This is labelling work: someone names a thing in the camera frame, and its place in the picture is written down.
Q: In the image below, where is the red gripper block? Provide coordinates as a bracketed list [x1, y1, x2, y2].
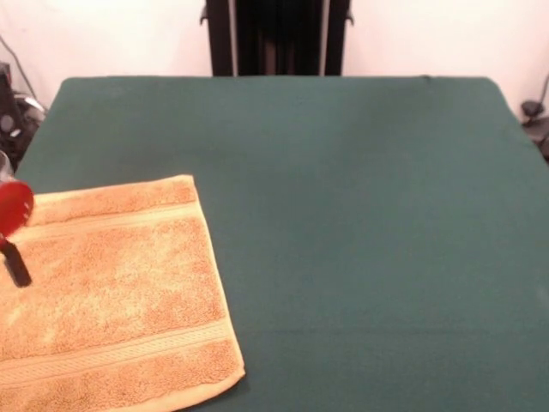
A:
[0, 179, 35, 288]

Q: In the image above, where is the tan terry towel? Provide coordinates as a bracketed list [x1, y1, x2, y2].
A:
[0, 173, 248, 412]

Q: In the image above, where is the black equipment bag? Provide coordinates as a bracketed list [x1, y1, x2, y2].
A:
[0, 89, 47, 173]

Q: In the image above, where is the dark green table cloth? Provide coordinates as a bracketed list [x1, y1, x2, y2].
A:
[12, 76, 549, 412]

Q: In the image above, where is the thin grey cable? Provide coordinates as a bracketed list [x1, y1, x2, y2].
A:
[0, 36, 48, 117]

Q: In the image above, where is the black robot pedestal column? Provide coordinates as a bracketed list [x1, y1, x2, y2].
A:
[199, 0, 355, 77]

